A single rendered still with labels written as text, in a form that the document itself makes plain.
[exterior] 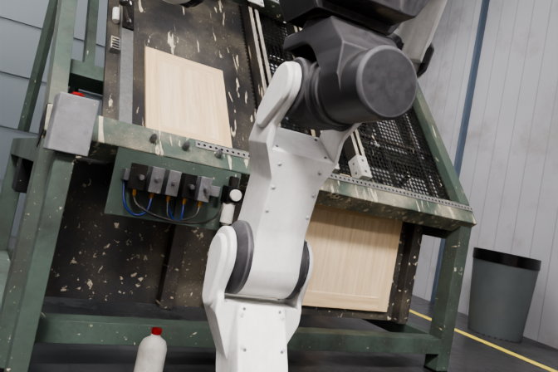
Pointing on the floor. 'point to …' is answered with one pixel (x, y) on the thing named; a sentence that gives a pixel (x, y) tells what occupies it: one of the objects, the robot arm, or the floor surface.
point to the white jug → (151, 353)
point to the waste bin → (501, 293)
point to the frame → (183, 271)
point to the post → (40, 262)
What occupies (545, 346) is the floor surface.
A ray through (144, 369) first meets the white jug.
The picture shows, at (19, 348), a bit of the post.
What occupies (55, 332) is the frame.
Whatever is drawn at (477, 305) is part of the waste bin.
